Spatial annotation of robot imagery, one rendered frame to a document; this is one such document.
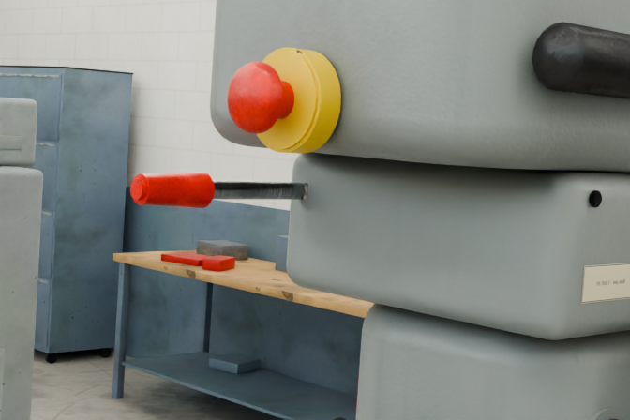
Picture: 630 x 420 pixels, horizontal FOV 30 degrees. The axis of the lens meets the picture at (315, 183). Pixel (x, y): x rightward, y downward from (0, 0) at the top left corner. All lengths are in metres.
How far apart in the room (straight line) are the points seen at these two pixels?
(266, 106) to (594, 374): 0.28
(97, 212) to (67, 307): 0.67
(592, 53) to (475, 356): 0.25
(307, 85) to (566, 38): 0.15
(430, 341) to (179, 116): 7.30
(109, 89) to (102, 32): 0.79
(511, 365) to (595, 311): 0.07
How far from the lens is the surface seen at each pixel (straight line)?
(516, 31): 0.63
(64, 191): 8.05
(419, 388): 0.80
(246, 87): 0.65
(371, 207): 0.78
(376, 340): 0.83
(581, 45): 0.60
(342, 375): 6.92
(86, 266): 8.21
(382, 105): 0.64
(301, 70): 0.66
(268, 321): 7.35
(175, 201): 0.74
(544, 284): 0.69
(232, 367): 7.07
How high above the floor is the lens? 1.75
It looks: 3 degrees down
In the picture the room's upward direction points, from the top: 4 degrees clockwise
